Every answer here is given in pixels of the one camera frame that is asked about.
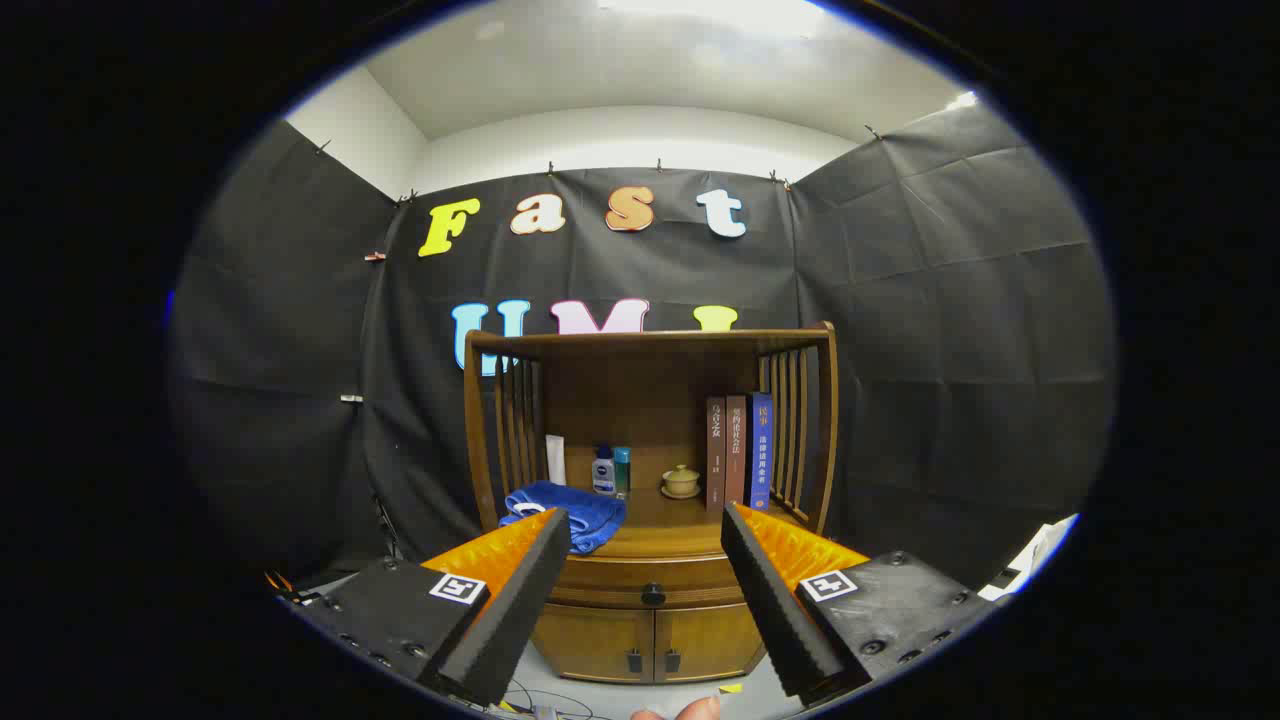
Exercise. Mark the white tube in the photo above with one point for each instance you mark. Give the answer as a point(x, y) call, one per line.
point(555, 460)

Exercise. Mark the white furniture edge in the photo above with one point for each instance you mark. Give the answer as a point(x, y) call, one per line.
point(1040, 545)

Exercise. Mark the wooden cabinet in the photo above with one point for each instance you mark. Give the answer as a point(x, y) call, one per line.
point(640, 390)

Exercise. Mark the white lotion bottle blue cap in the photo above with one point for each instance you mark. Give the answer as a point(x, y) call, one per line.
point(603, 475)

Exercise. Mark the dark brown book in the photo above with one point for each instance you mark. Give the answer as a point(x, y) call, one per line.
point(716, 450)

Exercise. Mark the black drawer knob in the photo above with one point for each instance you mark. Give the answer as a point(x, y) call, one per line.
point(653, 594)

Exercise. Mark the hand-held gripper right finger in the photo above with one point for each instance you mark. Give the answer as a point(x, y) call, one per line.
point(775, 610)

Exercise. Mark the teal bottle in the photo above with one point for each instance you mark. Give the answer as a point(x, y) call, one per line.
point(623, 468)

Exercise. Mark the yellow-green lidded tea cup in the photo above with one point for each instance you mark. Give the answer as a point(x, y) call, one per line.
point(682, 483)

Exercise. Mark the wooden drawer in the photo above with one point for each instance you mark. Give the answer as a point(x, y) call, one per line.
point(600, 585)

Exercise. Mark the wooden countertop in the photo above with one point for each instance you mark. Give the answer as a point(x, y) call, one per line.
point(665, 520)

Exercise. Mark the blue book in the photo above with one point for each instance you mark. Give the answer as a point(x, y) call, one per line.
point(760, 450)

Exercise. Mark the blue folded towel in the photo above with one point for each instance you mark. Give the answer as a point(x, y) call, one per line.
point(580, 510)

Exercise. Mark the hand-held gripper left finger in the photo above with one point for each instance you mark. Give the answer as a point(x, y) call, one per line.
point(515, 610)

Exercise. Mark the reddish brown book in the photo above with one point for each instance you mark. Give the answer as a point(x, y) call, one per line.
point(736, 450)

